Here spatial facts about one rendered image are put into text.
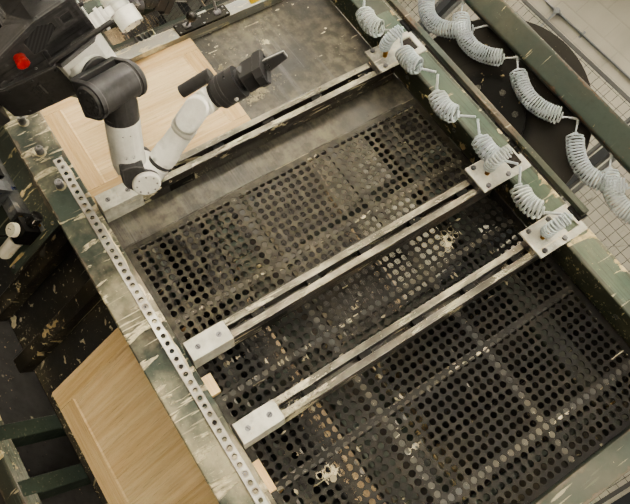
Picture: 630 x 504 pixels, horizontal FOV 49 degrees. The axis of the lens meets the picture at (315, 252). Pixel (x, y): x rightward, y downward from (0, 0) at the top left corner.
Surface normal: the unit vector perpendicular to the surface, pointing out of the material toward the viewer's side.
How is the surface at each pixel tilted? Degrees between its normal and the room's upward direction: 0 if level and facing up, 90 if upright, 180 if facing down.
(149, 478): 90
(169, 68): 52
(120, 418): 90
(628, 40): 90
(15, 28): 82
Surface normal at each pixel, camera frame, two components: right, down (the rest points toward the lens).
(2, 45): -0.35, -0.14
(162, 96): 0.07, -0.44
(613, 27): -0.54, -0.18
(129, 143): 0.37, 0.70
